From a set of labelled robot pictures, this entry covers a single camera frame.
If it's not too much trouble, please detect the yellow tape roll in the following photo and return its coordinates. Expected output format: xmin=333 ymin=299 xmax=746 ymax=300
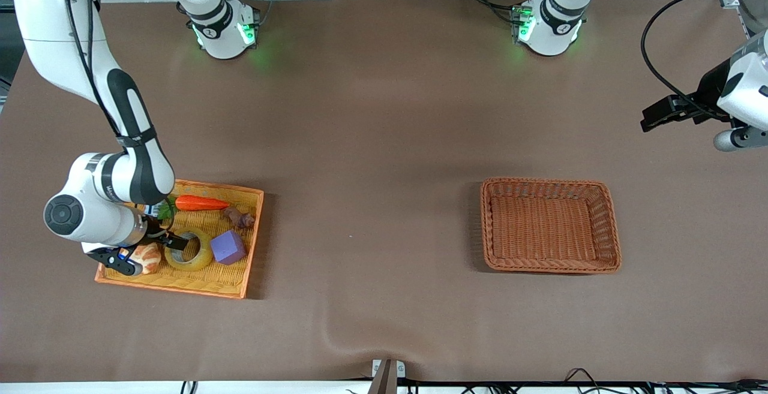
xmin=164 ymin=227 xmax=214 ymax=272

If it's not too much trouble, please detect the toy croissant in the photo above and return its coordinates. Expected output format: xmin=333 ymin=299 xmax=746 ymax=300
xmin=120 ymin=241 xmax=163 ymax=275

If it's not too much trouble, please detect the yellow wicker tray orange rim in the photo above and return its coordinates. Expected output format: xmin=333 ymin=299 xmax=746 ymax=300
xmin=94 ymin=179 xmax=265 ymax=300

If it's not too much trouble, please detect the orange toy carrot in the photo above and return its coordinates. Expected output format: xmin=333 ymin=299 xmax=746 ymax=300
xmin=157 ymin=193 xmax=232 ymax=221

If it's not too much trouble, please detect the purple cube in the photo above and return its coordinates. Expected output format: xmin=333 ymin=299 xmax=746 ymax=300
xmin=209 ymin=230 xmax=247 ymax=266

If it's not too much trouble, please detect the brown toy animal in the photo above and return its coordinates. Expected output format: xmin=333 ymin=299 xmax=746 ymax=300
xmin=220 ymin=206 xmax=256 ymax=229

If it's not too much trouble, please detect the brown wicker basket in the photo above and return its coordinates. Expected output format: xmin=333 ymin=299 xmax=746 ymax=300
xmin=479 ymin=177 xmax=622 ymax=275

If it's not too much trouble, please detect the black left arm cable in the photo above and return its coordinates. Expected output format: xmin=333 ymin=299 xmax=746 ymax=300
xmin=640 ymin=0 xmax=768 ymax=120

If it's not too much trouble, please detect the metal table bracket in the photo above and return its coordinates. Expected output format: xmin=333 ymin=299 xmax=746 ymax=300
xmin=371 ymin=358 xmax=407 ymax=394

